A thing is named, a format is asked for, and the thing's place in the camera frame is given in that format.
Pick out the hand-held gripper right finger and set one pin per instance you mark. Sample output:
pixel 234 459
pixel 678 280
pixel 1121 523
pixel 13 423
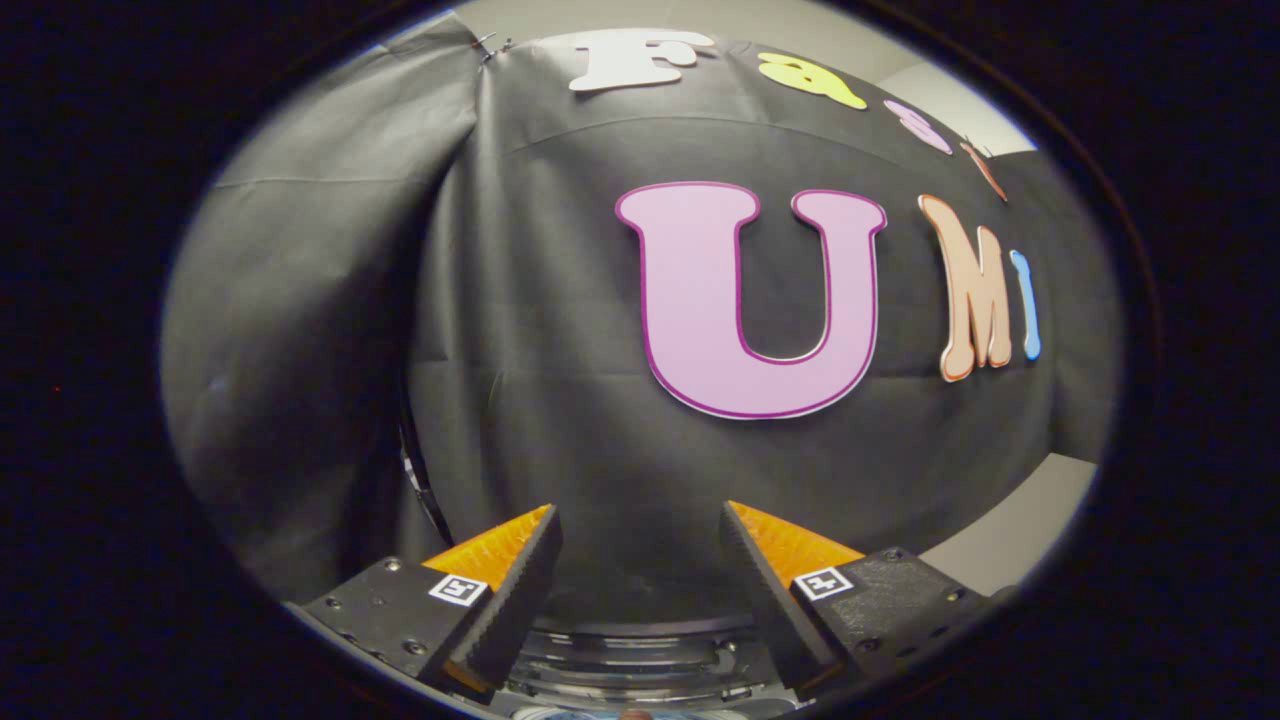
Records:
pixel 770 600

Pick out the black backdrop cloth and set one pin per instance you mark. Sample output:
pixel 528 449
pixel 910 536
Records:
pixel 540 330

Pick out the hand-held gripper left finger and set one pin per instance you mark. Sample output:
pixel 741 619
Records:
pixel 510 610

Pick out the white cabinet with dark top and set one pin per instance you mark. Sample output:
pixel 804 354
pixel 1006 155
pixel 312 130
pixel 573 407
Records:
pixel 1020 530

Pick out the grey washing machine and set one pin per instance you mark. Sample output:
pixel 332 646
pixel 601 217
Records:
pixel 640 660

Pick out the metal cloth clip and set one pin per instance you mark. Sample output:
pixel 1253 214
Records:
pixel 976 146
pixel 490 44

